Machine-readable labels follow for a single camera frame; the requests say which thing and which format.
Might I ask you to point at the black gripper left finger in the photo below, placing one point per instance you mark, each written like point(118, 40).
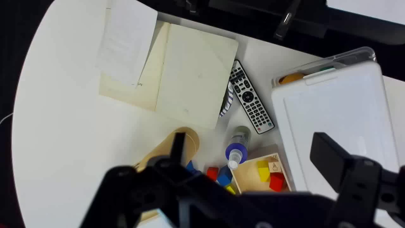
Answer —
point(178, 147)

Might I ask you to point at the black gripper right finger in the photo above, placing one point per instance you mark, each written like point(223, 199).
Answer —
point(355, 178)

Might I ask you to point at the clear plastic storage box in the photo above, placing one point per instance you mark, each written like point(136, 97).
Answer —
point(328, 63)

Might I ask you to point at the red wooden block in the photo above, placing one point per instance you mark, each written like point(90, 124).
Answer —
point(213, 172)

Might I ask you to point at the blue wooden block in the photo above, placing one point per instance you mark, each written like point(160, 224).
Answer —
point(225, 176)

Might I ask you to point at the small glue bottle blue cap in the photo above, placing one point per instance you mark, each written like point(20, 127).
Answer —
point(237, 148)

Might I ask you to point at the wooden tray with blocks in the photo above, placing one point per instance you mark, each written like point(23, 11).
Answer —
point(263, 173)

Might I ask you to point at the black remote control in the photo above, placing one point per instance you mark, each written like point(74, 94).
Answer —
point(250, 99)

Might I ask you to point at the white paper sheet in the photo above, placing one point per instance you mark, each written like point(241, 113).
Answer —
point(127, 38)

